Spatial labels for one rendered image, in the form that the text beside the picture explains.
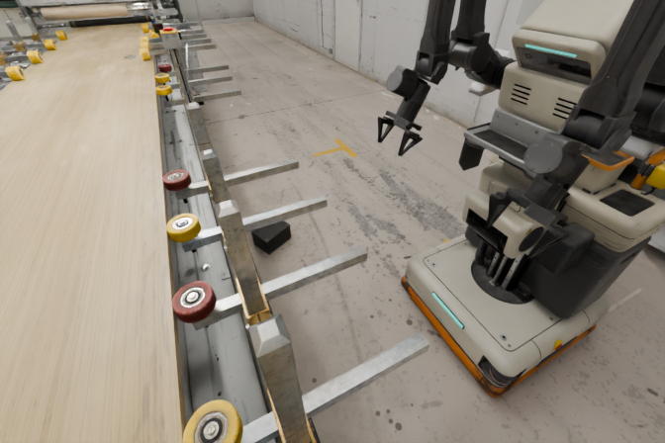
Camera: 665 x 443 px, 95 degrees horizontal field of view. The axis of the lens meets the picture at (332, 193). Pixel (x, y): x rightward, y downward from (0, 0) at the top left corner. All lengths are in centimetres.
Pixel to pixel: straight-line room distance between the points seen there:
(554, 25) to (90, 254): 119
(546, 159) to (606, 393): 142
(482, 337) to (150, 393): 115
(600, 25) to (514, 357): 108
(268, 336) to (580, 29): 83
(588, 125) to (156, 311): 86
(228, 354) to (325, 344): 74
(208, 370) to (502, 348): 103
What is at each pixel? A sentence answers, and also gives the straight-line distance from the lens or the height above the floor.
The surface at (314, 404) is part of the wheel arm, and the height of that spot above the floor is 82.
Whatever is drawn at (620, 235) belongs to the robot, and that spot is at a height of 76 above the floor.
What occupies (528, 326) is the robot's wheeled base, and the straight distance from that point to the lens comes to 154.
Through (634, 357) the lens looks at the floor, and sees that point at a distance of 209.
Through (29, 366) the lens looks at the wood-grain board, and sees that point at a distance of 80.
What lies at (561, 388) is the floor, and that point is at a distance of 181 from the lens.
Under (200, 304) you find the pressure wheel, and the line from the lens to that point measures 70.
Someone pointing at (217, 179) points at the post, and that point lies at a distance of 77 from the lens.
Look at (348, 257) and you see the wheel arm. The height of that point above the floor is 85.
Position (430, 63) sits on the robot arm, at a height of 123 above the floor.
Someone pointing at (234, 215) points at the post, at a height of 113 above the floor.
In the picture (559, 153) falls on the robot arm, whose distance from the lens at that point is 61.
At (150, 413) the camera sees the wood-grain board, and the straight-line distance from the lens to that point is 64.
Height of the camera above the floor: 145
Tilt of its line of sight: 37 degrees down
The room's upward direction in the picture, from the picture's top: 1 degrees counter-clockwise
